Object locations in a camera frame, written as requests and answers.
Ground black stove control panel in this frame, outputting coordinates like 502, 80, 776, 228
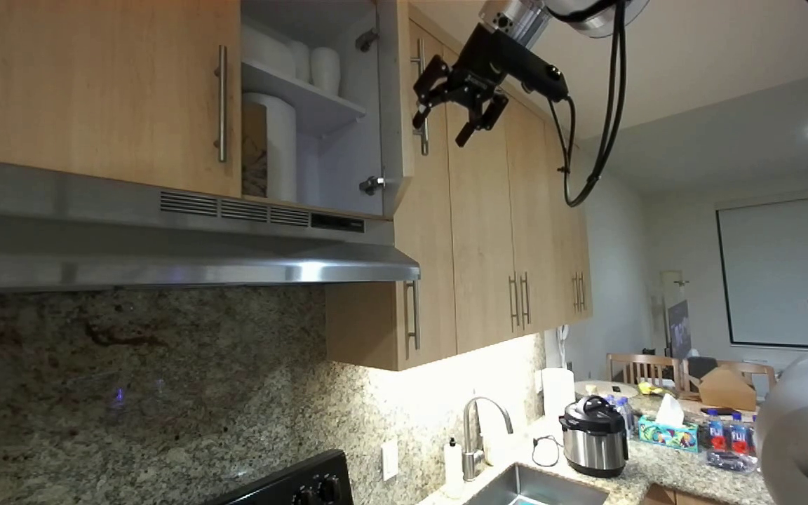
206, 448, 355, 505

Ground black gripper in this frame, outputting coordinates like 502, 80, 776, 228
414, 26, 567, 145

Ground chrome kitchen faucet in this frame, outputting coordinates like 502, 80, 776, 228
464, 392, 513, 479

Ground tissue box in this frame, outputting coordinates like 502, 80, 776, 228
637, 395, 700, 448

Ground white soap bottle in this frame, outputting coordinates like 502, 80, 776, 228
444, 435, 464, 486

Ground white wall outlet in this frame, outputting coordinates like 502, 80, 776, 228
383, 440, 400, 483

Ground wooden chair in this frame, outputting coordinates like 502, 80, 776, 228
607, 353, 686, 389

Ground white cups on shelf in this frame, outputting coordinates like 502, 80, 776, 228
241, 26, 343, 96

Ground water bottles pack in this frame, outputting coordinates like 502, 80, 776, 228
700, 409, 754, 472

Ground white projector screen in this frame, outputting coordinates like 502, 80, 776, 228
717, 197, 808, 348

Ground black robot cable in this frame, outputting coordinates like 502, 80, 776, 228
545, 0, 808, 209

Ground white paper towel roll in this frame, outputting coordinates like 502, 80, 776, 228
241, 92, 297, 202

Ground open wooden cupboard door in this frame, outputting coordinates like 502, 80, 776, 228
322, 0, 464, 374

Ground stainless steel pressure cooker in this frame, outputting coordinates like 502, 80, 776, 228
559, 395, 628, 476

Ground tall wooden wall cabinets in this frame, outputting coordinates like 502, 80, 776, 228
450, 99, 585, 350

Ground wooden cupboard door with handle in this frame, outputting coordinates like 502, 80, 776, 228
0, 0, 241, 197

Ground stainless steel sink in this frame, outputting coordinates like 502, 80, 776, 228
467, 462, 610, 505

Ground stainless steel range hood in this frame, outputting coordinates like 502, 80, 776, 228
0, 162, 421, 291

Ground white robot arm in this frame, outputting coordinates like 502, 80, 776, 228
414, 0, 808, 505

